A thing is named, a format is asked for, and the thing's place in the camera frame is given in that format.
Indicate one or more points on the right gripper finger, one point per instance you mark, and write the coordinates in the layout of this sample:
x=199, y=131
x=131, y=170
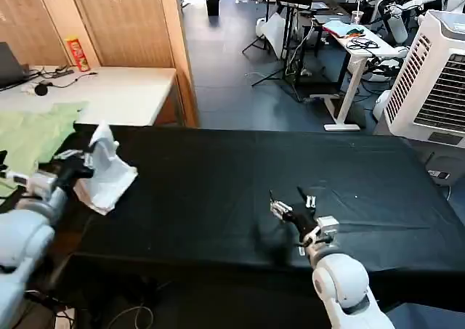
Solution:
x=310, y=201
x=280, y=209

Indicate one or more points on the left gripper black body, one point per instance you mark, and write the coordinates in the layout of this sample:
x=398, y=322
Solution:
x=70, y=173

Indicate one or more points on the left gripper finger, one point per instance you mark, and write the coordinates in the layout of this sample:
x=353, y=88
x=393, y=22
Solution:
x=70, y=154
x=88, y=159

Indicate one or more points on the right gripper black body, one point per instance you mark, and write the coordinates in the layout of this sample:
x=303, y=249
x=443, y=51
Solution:
x=303, y=220

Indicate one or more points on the white cloth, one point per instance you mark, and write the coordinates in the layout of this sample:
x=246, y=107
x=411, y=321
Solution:
x=109, y=176

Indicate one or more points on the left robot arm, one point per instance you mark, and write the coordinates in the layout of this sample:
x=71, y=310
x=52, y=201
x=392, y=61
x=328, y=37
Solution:
x=22, y=234

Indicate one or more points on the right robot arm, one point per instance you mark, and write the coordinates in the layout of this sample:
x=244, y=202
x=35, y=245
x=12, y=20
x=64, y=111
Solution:
x=341, y=282

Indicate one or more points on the green cloth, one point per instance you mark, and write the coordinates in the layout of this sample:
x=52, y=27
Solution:
x=29, y=133

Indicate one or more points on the black tablecloth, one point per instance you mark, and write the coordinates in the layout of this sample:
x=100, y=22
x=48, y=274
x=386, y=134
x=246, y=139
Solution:
x=218, y=183

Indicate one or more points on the white side table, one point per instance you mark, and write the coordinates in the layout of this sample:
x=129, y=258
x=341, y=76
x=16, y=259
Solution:
x=120, y=89

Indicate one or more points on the red chips can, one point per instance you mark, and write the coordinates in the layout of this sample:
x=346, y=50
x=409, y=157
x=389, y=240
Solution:
x=78, y=54

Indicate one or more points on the grey laptop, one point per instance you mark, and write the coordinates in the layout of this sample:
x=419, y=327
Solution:
x=9, y=64

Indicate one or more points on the wooden folding screen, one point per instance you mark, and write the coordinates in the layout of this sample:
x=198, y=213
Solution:
x=138, y=24

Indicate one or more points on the white standing desk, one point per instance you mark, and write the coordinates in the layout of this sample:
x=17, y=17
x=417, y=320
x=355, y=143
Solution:
x=357, y=54

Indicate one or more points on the black tripod stand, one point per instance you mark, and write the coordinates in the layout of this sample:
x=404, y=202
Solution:
x=287, y=42

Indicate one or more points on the white air cooler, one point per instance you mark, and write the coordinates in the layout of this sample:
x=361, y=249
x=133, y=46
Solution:
x=432, y=78

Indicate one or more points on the blue cloth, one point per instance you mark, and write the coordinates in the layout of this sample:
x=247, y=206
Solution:
x=338, y=27

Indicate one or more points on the cup with straw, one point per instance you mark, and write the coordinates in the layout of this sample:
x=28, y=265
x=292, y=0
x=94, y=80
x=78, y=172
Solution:
x=357, y=16

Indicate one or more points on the black trash bin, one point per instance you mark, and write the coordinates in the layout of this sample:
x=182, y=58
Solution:
x=213, y=4

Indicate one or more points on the white humanoid robot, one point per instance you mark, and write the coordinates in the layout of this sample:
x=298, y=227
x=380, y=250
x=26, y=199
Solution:
x=394, y=2

